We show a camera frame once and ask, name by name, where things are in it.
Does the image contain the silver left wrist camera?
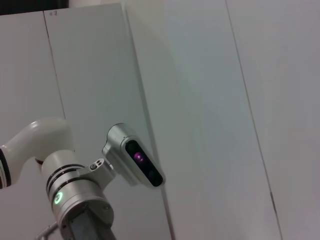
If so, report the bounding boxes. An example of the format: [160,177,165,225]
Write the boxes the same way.
[76,122,166,191]

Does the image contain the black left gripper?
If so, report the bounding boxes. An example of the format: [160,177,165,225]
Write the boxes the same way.
[67,204,118,240]

